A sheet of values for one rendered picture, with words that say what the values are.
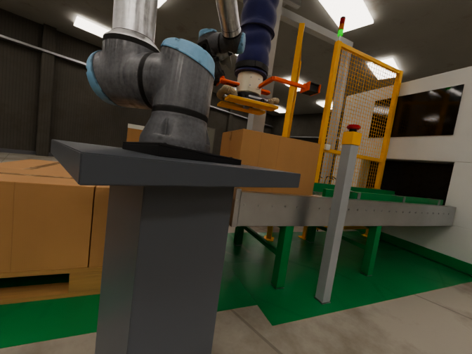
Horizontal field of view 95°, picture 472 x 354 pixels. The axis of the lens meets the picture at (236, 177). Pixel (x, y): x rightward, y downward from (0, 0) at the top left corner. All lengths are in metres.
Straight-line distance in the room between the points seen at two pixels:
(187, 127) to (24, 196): 0.90
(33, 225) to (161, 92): 0.92
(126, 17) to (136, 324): 0.74
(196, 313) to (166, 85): 0.60
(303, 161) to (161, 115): 1.15
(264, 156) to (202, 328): 0.98
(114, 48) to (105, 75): 0.07
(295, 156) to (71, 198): 1.26
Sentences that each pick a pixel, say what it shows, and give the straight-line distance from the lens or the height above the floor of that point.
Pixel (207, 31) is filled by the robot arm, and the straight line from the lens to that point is 1.25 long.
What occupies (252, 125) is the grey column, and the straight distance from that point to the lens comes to 2.63.
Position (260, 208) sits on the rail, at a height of 0.51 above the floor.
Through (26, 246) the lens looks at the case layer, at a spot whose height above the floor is 0.26.
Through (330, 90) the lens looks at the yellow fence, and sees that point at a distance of 2.60.
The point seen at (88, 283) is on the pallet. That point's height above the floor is 0.06.
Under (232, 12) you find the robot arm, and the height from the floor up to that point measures 1.36.
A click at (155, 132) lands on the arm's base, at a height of 0.80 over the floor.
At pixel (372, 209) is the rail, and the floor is 0.53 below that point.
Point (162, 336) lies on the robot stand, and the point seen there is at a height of 0.32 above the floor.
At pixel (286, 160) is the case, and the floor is 0.80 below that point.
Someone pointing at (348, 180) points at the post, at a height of 0.73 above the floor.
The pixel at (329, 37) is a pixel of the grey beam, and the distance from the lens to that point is 4.84.
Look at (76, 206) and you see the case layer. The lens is 1.25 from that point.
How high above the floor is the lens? 0.77
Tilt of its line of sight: 5 degrees down
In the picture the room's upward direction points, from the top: 8 degrees clockwise
